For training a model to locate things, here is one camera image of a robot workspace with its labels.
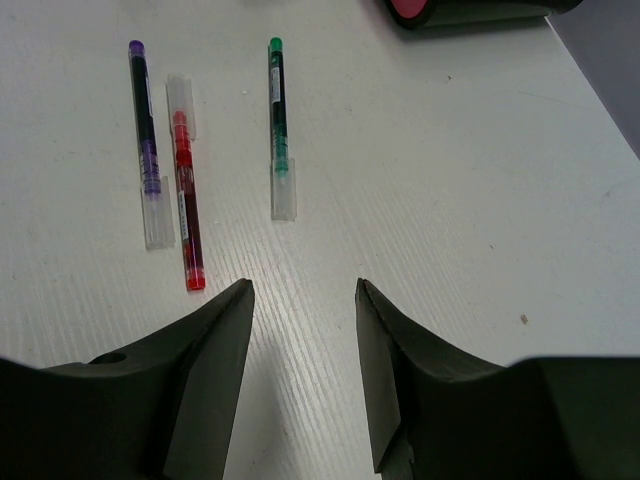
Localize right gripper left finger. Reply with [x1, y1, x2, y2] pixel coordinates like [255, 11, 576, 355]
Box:
[1, 279, 255, 479]

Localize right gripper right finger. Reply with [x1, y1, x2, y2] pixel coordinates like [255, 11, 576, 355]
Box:
[355, 279, 639, 479]

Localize green pen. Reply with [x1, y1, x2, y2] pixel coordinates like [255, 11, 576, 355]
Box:
[268, 37, 297, 222]

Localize pink bottom drawer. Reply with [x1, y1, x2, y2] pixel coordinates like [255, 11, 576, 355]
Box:
[390, 0, 431, 20]

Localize blue pen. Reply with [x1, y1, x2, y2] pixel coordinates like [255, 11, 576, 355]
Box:
[128, 40, 175, 250]

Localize red pen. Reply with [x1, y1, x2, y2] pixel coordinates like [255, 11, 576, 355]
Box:
[166, 74, 206, 292]

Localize black drawer cabinet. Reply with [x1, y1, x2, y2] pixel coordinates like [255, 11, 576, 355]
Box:
[384, 0, 582, 30]

